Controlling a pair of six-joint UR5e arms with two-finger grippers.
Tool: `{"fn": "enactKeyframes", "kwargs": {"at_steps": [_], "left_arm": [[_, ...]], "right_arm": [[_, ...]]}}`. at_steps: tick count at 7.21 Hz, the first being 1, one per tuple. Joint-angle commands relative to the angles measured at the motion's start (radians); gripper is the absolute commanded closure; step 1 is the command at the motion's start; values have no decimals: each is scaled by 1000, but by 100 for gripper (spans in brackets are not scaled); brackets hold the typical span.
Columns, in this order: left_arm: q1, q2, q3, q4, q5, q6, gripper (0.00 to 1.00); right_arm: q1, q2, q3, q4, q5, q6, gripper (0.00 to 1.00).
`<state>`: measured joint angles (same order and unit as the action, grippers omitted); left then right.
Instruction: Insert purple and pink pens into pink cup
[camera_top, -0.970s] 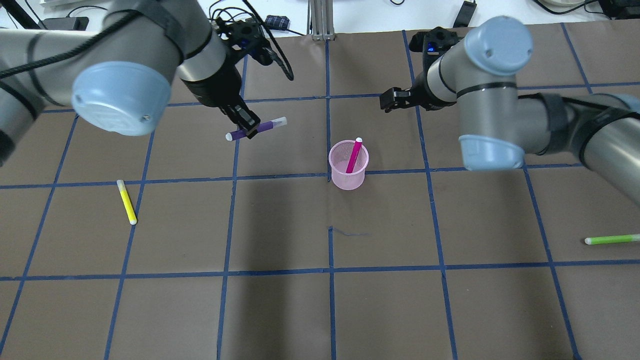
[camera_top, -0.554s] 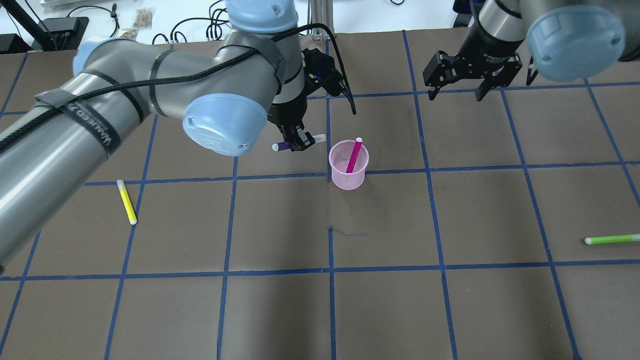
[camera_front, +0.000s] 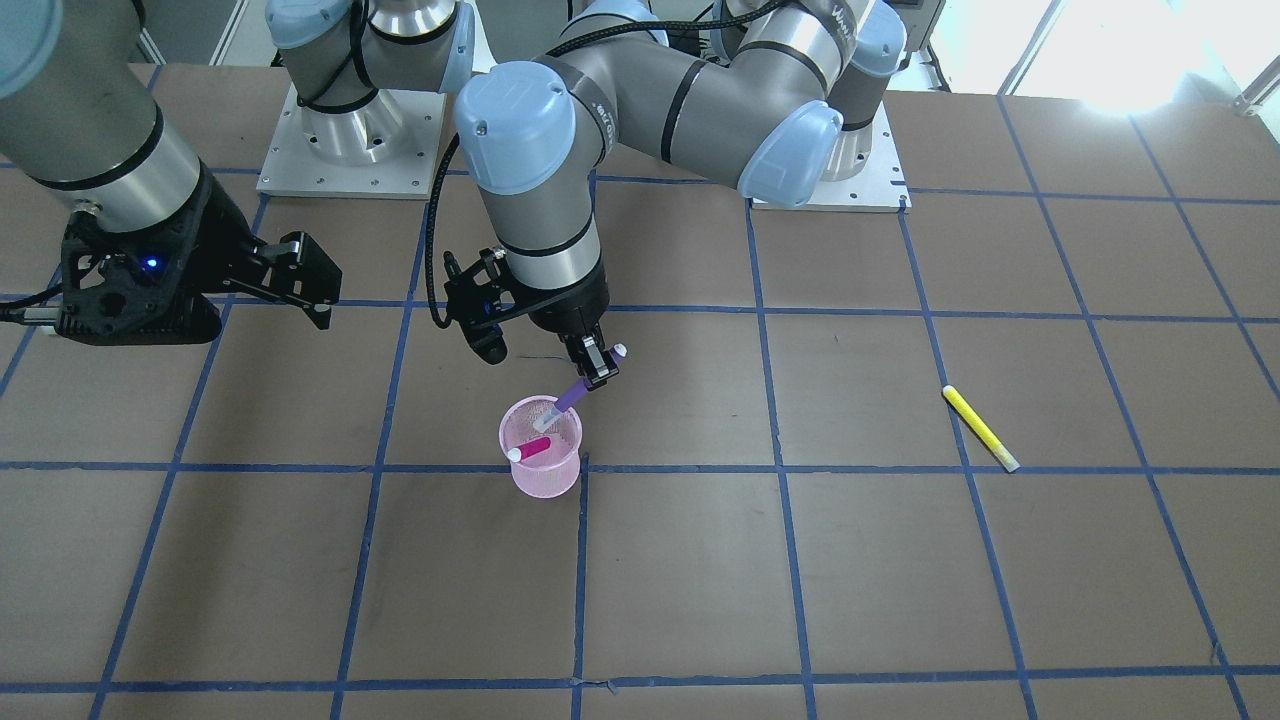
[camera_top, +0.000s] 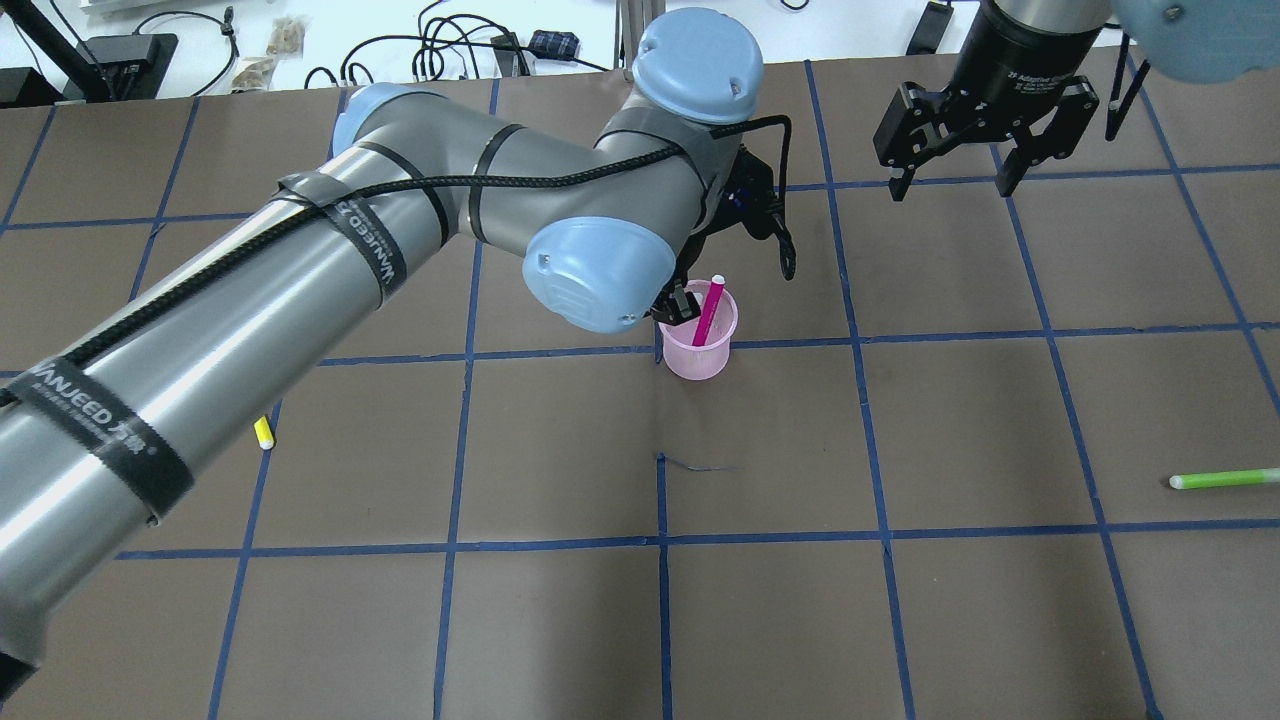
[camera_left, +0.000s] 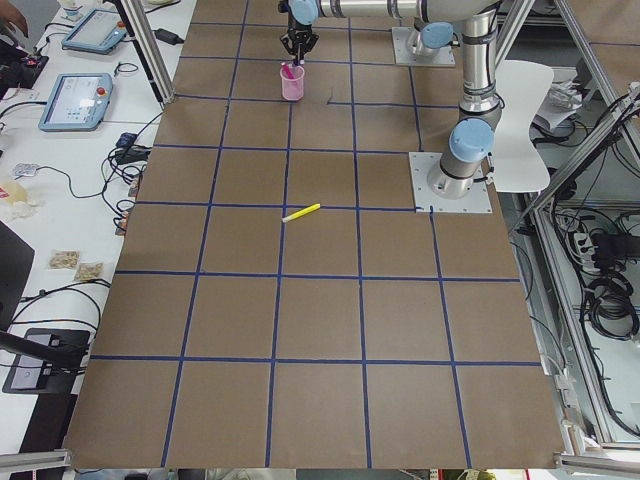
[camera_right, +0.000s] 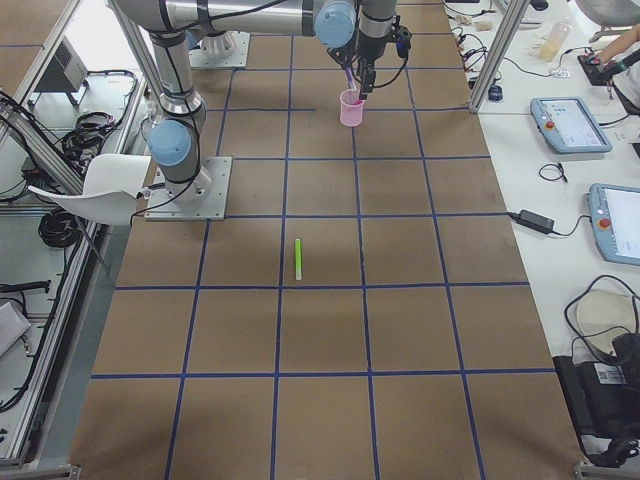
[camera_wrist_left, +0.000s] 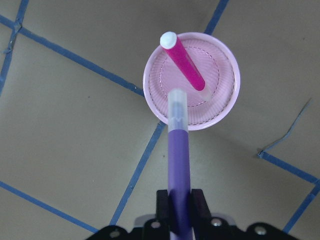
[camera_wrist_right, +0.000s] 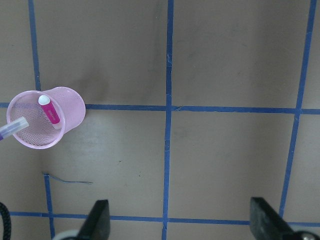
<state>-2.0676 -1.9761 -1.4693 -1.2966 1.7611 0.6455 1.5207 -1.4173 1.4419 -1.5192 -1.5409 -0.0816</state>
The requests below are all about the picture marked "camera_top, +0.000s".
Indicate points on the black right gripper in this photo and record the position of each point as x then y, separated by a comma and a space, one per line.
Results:
1015, 62

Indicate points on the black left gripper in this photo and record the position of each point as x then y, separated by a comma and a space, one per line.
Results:
681, 304

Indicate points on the pink pen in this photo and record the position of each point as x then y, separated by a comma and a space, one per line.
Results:
709, 310

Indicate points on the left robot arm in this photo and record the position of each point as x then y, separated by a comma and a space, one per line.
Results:
107, 437

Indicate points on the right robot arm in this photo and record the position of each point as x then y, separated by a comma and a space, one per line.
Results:
1199, 42

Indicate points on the pink mesh cup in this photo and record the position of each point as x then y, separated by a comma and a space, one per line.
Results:
694, 363

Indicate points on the black power brick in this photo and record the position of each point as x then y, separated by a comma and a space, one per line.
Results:
930, 29

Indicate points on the yellow pen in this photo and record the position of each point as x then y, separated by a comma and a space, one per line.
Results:
264, 433

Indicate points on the green pen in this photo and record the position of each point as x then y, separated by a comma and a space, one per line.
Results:
1224, 479

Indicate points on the aluminium frame post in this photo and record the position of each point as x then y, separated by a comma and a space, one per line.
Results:
631, 18

